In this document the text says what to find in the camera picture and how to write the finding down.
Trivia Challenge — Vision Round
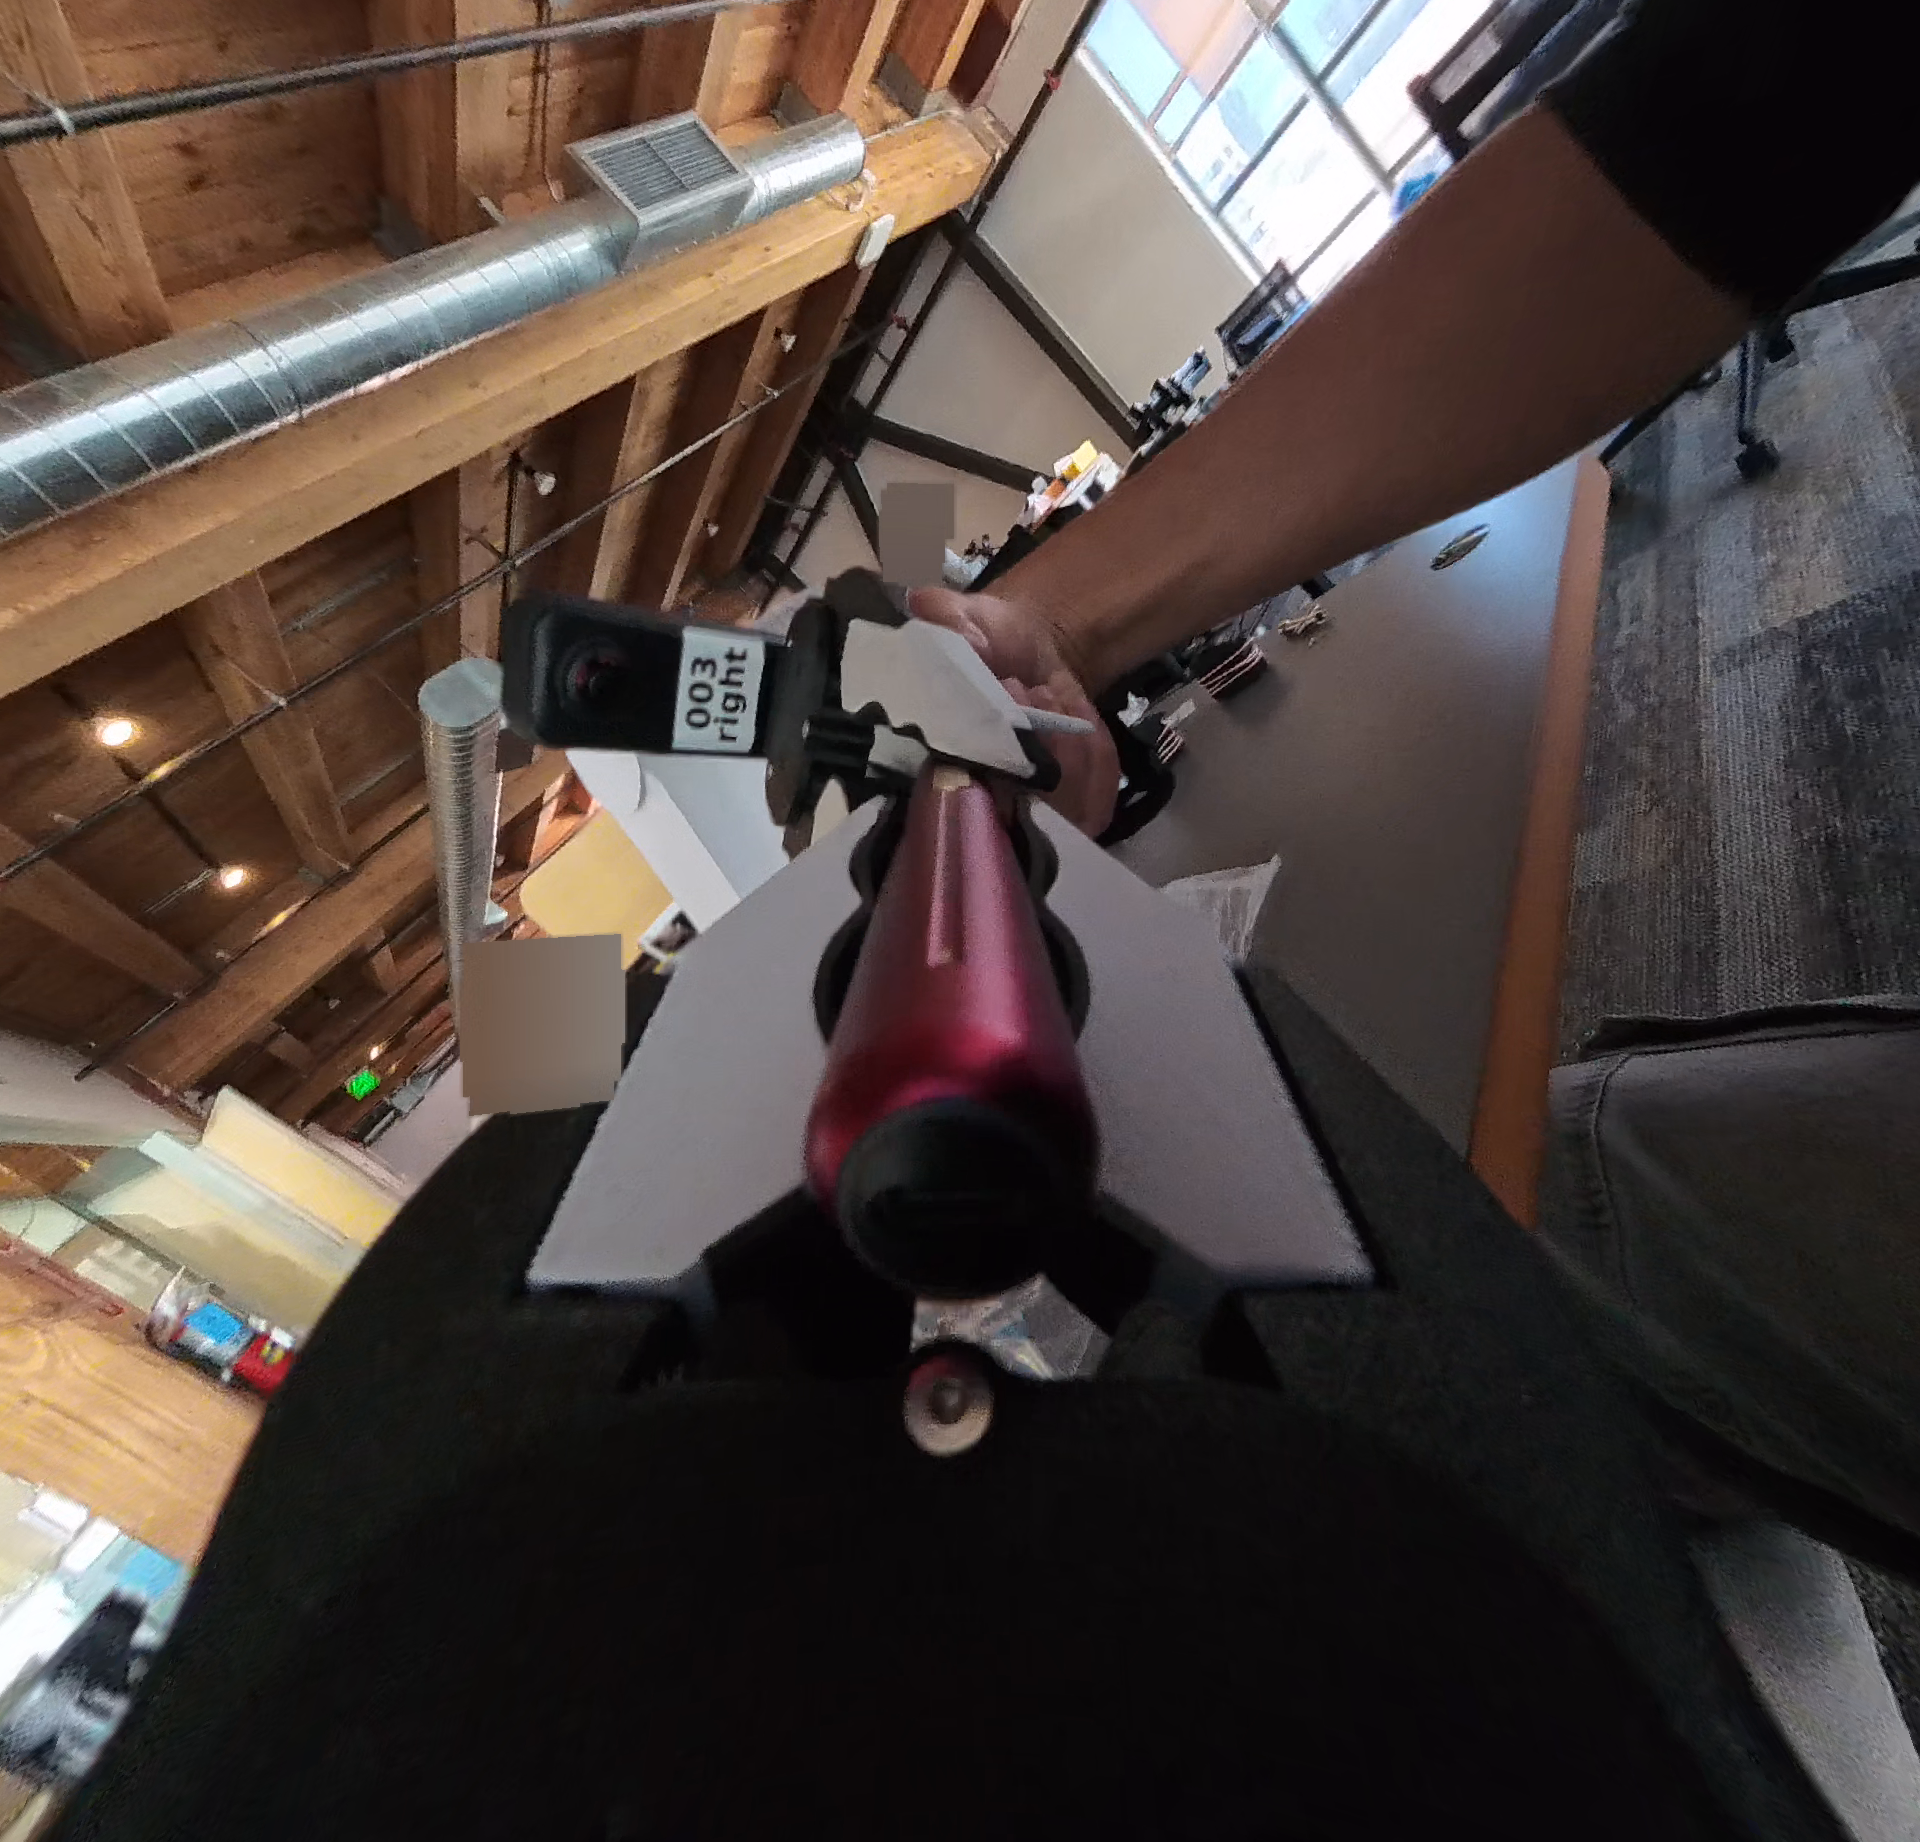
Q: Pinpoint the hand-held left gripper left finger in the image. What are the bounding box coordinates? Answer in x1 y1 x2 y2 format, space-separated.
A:
521 799 899 1296

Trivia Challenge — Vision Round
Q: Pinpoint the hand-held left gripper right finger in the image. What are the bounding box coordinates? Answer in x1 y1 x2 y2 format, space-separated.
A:
1032 819 1377 1290

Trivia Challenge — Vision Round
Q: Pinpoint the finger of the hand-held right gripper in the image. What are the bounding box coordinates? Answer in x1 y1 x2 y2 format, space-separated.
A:
835 614 1059 792

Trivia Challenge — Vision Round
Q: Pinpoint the red metal tube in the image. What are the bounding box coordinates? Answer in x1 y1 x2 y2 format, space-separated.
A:
801 762 1104 1296

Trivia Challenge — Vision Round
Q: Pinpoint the person's right forearm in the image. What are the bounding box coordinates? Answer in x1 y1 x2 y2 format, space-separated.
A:
981 98 1759 683

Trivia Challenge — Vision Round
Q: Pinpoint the grey desk with wooden edge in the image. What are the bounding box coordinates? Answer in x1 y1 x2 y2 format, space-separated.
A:
1110 455 1613 1230

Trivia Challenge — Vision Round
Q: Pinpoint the person's right hand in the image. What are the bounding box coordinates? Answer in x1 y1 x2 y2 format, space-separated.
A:
906 587 1124 837

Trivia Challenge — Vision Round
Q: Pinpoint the clear plastic bag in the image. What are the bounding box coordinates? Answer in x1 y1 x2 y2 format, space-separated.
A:
1162 854 1285 968

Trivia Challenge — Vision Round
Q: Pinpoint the black monitor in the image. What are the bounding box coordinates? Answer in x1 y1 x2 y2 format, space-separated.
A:
1217 265 1301 374

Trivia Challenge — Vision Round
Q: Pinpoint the white vent grille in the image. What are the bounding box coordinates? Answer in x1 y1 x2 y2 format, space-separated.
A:
565 114 756 267

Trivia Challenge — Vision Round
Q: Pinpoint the person's grey trouser leg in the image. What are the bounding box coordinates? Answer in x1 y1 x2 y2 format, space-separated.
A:
1542 1009 1920 1574

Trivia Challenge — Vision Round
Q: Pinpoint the grey ceiling pipe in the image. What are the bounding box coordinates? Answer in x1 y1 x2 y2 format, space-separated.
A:
0 0 1141 151

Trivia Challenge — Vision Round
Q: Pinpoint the large window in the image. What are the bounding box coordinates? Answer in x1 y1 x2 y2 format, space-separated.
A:
1080 0 1652 285

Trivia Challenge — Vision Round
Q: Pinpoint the black office chair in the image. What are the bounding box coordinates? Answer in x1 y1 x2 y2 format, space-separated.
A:
1724 244 1920 483

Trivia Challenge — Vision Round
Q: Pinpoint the person's black shirt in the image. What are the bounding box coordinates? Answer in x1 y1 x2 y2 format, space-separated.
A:
1543 0 1920 323

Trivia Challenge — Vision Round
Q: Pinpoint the vertical silver spiral duct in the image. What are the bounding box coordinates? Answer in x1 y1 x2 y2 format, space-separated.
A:
419 661 508 1005

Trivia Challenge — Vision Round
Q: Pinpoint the silver air duct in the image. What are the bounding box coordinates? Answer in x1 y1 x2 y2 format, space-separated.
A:
0 116 872 541

